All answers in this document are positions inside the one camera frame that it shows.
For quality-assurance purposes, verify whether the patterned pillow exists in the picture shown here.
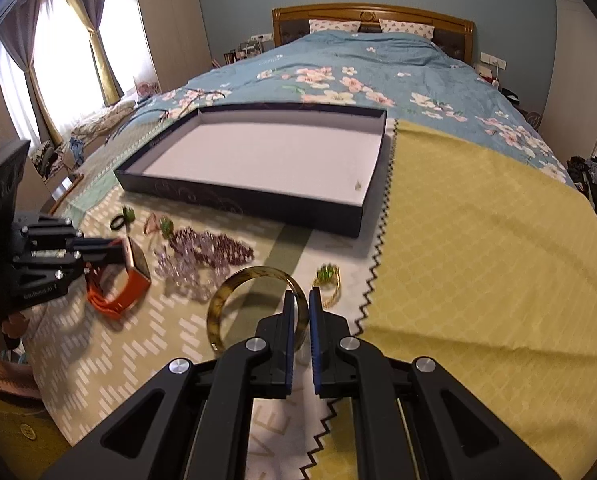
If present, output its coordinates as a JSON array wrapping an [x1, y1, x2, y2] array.
[[309, 20, 360, 34], [379, 18, 435, 40]]

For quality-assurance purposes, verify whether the orange smart watch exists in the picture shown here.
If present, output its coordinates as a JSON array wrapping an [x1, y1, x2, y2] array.
[[86, 237, 152, 321]]

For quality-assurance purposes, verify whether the clear crystal bead bracelet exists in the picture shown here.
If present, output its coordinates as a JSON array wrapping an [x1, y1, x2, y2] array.
[[153, 244, 230, 302]]

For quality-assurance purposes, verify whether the tortoiseshell bangle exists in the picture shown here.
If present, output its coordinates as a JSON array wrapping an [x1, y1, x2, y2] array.
[[206, 266, 309, 356]]

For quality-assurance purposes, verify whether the dark purple bead bracelet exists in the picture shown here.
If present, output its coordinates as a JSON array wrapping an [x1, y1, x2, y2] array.
[[167, 225, 256, 267]]

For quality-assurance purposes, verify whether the wooden headboard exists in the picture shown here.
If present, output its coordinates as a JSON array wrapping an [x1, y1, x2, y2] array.
[[272, 2, 475, 65]]

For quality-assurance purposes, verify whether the right patterned pillow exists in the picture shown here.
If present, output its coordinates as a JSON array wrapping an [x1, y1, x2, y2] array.
[[379, 18, 435, 40]]

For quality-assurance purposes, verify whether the purple yellow left curtain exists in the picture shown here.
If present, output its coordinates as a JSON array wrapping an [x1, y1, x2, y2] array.
[[0, 0, 63, 146]]

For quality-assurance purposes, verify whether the left patterned pillow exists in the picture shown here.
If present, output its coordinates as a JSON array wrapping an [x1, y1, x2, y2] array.
[[309, 20, 360, 34]]

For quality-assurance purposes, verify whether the dark shallow tray box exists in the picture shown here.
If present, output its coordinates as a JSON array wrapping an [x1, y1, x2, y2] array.
[[115, 102, 387, 238]]

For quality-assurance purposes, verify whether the purple yellow right curtain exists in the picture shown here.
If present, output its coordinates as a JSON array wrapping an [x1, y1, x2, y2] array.
[[66, 0, 123, 106]]

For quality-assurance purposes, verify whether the blue floral duvet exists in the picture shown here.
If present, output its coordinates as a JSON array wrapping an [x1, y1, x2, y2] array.
[[143, 30, 571, 183]]

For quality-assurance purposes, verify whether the purple yellow curtain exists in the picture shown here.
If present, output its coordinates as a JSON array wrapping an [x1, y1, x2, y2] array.
[[66, 0, 123, 106], [0, 0, 63, 146]]

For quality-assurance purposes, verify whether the yellow quilted cloth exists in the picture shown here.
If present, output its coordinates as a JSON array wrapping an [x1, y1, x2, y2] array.
[[335, 122, 597, 479]]

